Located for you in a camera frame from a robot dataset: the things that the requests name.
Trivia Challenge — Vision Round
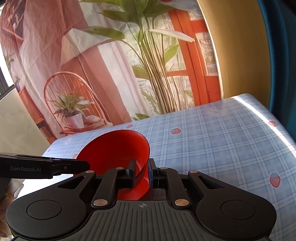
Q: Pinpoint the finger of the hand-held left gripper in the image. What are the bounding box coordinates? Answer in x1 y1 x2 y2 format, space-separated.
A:
51 159 91 176

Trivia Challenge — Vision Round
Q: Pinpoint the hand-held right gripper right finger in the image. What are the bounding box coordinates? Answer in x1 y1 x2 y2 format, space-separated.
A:
149 158 228 207

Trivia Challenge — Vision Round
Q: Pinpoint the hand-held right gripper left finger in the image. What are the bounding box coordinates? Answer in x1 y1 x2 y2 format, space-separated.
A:
57 159 137 208

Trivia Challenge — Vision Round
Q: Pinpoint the red plastic bowl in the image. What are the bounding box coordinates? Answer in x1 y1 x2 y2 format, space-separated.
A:
76 130 150 200

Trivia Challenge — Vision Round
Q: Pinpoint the person's left hand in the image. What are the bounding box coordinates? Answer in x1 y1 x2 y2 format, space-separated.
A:
0 192 12 235

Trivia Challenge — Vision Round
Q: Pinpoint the white marble board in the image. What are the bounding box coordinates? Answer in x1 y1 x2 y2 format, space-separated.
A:
0 89 52 202

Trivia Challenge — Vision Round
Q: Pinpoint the blue checked tablecloth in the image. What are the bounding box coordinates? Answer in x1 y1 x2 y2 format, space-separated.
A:
42 93 296 241

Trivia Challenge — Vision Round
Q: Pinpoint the printed room backdrop cloth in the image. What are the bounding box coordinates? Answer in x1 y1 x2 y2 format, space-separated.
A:
0 0 223 144

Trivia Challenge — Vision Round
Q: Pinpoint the yellow wooden panel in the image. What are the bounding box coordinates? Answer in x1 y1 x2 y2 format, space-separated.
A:
196 0 271 110

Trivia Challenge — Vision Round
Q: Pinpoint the dark window frame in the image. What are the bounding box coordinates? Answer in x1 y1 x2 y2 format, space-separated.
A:
0 62 12 99

